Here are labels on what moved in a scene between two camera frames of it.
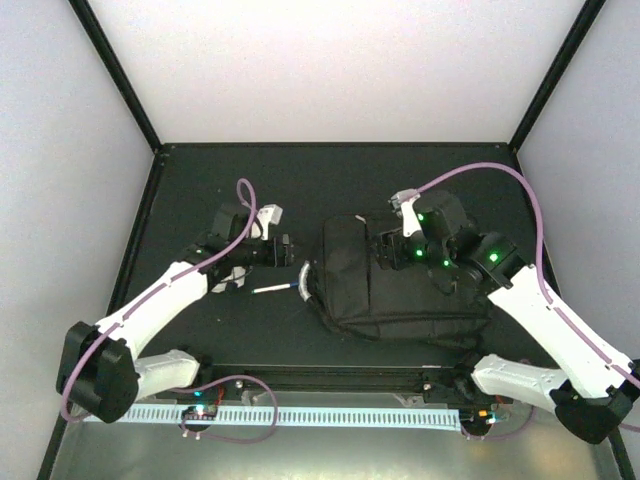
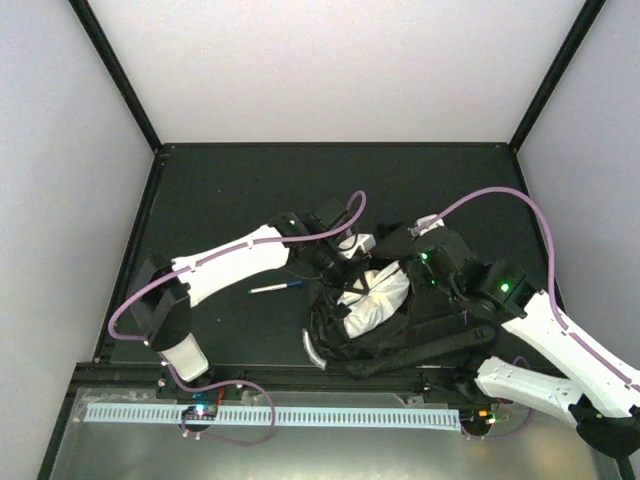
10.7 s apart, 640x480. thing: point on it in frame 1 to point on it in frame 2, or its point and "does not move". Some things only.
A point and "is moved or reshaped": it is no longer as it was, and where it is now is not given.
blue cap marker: x=275 y=287 does not move
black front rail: x=446 y=380 does not move
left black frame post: x=102 y=47 does not move
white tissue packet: x=237 y=276 is moved or reshaped
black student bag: x=351 y=290 to x=403 y=339
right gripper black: x=392 y=246 to x=420 y=283
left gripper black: x=286 y=251 to x=346 y=280
